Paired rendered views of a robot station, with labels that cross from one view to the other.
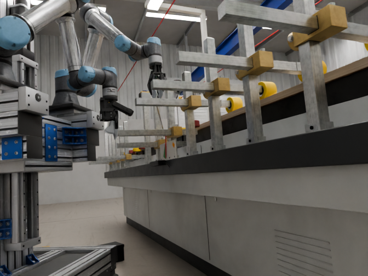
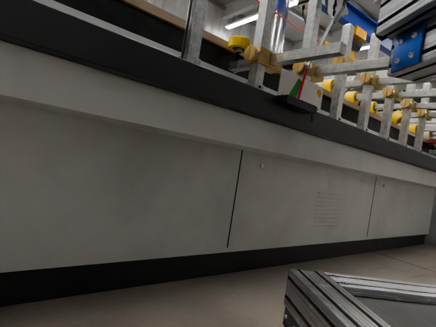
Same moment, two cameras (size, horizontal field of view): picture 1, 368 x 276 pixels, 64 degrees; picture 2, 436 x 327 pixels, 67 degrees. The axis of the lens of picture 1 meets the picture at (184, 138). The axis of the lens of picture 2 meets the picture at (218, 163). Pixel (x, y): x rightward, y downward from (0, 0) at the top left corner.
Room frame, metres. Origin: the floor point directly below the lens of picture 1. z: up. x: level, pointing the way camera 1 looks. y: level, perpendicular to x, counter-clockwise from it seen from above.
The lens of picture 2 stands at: (2.26, 1.14, 0.46)
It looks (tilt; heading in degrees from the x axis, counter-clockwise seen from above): 0 degrees down; 252
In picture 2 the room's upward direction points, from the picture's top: 9 degrees clockwise
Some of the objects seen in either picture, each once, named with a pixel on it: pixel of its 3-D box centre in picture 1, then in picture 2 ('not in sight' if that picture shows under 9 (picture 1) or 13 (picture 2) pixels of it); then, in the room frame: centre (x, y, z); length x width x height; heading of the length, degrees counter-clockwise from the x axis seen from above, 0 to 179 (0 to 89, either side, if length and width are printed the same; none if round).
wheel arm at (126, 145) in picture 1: (153, 144); (278, 60); (1.80, 0.19, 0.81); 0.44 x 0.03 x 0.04; 113
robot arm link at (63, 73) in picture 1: (66, 81); not in sight; (1.68, 0.66, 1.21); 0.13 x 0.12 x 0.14; 155
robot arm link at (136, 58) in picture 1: (137, 52); not in sight; (1.60, 0.23, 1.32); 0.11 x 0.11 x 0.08; 65
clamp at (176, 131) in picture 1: (173, 132); (307, 71); (1.60, 0.05, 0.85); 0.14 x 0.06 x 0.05; 23
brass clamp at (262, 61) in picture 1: (253, 67); (392, 95); (0.91, -0.24, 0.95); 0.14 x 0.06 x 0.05; 23
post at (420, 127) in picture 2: not in sight; (422, 121); (0.47, -0.42, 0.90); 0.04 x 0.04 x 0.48; 23
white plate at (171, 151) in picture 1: (167, 151); (302, 92); (1.64, 0.10, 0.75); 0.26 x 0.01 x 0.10; 23
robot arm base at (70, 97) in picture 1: (65, 100); not in sight; (1.67, 0.67, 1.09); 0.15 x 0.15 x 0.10
